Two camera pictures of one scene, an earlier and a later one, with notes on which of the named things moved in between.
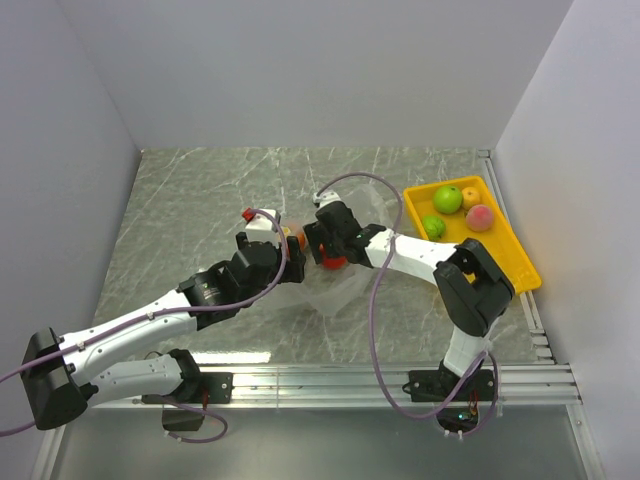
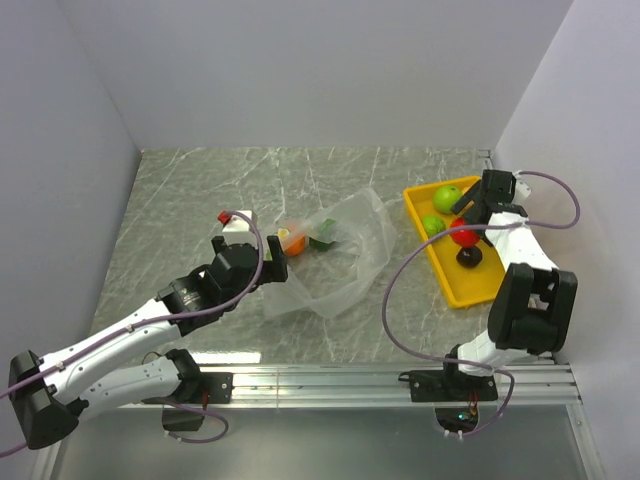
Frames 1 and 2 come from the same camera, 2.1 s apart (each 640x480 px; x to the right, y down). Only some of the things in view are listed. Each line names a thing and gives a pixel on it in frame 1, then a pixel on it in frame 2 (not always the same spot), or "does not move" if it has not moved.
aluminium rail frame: [545, 385] does not move
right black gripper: [315, 234] to [470, 196]
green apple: [447, 199] does not move
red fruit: [332, 263] to [463, 238]
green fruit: [434, 227] does not move
